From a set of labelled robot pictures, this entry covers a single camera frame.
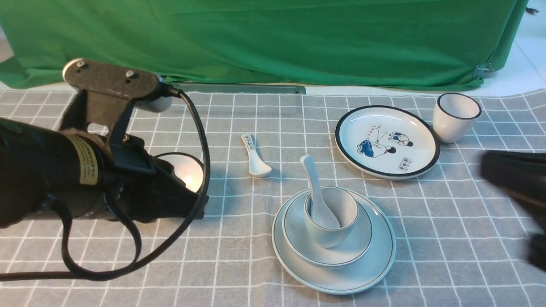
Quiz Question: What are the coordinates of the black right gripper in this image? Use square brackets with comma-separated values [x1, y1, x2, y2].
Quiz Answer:
[480, 150, 546, 271]

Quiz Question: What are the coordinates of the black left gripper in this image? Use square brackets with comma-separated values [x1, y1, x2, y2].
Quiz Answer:
[101, 135, 208, 222]

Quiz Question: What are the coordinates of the grey-rimmed shallow bowl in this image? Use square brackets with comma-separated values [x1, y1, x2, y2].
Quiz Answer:
[281, 186, 373, 268]

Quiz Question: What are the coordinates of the plain white ceramic spoon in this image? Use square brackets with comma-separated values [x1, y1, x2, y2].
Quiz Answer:
[300, 155, 340, 229]

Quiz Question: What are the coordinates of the plain white cup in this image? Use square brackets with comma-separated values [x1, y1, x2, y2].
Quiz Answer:
[304, 186, 360, 248]

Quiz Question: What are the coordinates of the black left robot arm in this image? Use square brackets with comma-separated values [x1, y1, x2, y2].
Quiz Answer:
[0, 118, 203, 229]

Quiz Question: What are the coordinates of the black-rimmed white bowl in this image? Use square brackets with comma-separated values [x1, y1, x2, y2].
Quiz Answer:
[156, 152, 203, 193]

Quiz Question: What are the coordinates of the black-rimmed white cup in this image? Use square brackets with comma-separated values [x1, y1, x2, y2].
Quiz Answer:
[432, 93, 482, 144]

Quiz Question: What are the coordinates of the grey checkered tablecloth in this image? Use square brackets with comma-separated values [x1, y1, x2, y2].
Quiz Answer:
[1, 90, 545, 307]

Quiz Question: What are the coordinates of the metal clip on backdrop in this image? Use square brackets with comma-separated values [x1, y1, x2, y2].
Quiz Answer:
[473, 63, 495, 79]

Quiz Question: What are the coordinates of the small patterned white spoon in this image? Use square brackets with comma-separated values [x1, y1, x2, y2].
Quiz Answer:
[241, 133, 272, 177]

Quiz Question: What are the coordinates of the illustrated black-rimmed plate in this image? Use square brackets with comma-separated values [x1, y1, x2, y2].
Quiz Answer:
[334, 106, 441, 180]

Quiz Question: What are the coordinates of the large plain white plate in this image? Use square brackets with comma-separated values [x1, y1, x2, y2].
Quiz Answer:
[271, 190, 396, 295]

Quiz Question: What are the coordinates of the green backdrop cloth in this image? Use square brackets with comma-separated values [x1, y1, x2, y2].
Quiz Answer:
[0, 0, 527, 91]

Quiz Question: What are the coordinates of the black camera cable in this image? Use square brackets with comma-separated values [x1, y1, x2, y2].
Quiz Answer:
[0, 85, 211, 282]

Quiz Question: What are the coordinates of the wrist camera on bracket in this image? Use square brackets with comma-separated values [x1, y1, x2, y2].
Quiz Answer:
[60, 58, 180, 148]

